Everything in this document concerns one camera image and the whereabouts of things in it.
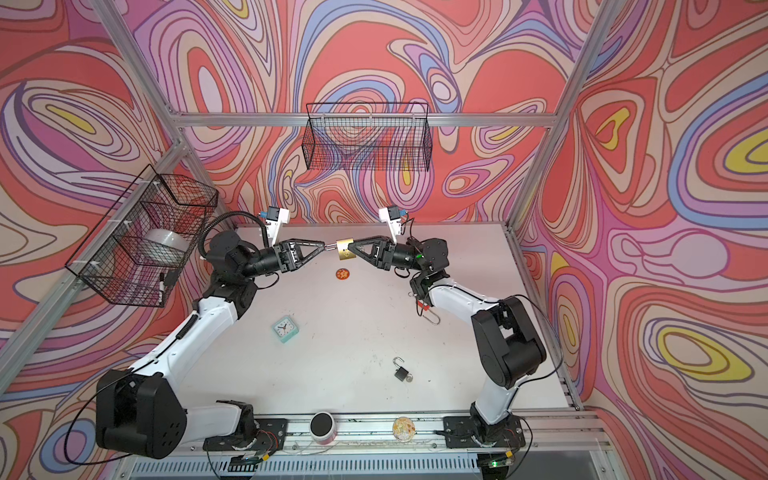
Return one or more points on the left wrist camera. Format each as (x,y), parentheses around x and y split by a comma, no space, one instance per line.
(274,218)

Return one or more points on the small red round disc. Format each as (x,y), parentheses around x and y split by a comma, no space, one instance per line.
(342,274)

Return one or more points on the red padlock with keys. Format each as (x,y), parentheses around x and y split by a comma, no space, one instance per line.
(425,311)

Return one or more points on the brass padlock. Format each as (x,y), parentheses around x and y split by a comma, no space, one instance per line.
(341,248)

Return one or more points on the black wire basket left wall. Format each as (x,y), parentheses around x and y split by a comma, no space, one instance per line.
(152,227)

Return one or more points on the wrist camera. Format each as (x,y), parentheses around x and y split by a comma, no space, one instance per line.
(274,218)
(394,217)

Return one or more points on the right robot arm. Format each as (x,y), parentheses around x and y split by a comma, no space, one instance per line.
(509,346)

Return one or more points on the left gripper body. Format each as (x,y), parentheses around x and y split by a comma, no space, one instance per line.
(274,261)

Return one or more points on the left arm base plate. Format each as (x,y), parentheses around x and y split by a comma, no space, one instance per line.
(264,435)

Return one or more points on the black marker in basket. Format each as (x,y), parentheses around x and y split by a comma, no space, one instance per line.
(162,289)

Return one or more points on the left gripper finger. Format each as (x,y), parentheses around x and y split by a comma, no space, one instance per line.
(309,244)
(301,259)

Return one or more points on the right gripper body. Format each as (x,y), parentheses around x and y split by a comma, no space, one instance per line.
(403,255)

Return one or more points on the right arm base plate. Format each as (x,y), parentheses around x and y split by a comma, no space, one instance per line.
(471,431)

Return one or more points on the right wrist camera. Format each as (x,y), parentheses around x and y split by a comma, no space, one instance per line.
(394,217)

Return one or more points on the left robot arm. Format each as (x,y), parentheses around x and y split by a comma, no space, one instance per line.
(137,409)

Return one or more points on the aluminium front rail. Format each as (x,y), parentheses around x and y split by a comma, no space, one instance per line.
(548,430)

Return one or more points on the small black padlock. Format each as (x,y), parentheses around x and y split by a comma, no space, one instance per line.
(401,373)

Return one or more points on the black wire basket wall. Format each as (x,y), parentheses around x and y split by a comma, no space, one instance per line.
(368,136)
(152,227)

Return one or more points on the black wire basket back wall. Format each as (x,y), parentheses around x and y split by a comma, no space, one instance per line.
(368,136)

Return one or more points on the mint green alarm clock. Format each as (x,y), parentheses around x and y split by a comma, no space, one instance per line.
(285,329)

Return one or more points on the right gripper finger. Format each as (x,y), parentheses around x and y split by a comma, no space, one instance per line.
(369,242)
(370,258)

